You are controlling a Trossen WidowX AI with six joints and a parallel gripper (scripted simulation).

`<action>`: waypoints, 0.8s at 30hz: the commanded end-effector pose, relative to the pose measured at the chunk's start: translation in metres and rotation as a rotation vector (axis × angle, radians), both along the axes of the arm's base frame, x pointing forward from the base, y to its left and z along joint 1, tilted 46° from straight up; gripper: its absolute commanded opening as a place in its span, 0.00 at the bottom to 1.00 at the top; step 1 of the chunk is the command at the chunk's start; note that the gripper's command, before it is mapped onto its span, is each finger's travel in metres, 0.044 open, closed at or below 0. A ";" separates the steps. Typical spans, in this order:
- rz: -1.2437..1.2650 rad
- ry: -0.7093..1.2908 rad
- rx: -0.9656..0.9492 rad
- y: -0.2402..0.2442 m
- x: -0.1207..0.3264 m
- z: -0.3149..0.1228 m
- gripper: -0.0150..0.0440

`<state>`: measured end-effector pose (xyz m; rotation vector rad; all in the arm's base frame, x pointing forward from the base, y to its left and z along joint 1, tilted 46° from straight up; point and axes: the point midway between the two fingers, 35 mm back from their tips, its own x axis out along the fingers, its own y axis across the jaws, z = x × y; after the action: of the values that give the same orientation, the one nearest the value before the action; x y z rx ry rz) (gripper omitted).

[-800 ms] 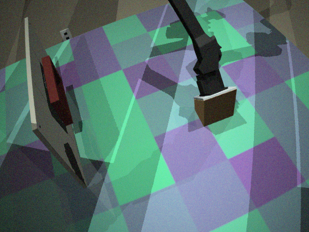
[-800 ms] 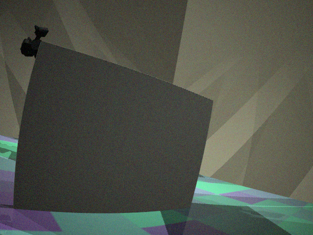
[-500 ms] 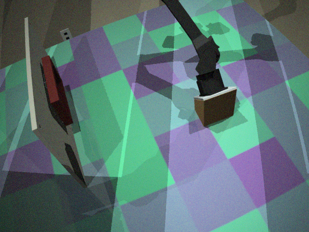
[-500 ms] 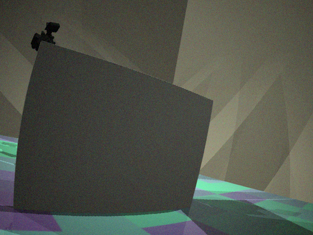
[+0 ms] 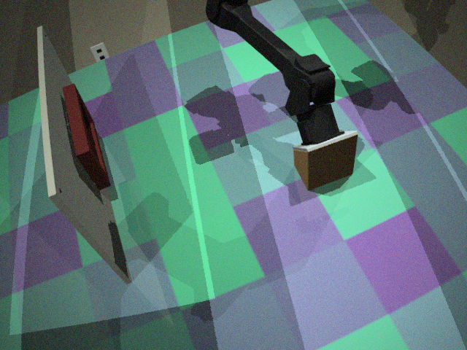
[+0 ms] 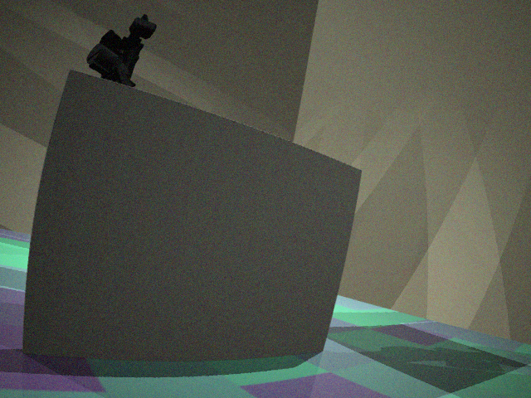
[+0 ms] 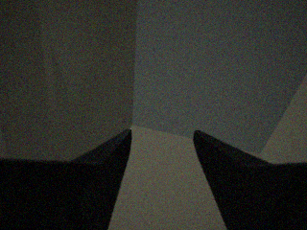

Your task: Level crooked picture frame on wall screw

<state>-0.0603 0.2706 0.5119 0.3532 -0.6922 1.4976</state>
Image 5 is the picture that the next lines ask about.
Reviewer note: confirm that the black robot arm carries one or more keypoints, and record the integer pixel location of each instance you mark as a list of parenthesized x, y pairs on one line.
[(307, 78)]

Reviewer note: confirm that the dark red rectangular picture frame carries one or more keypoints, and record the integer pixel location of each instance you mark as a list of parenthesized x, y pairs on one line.
[(85, 138)]

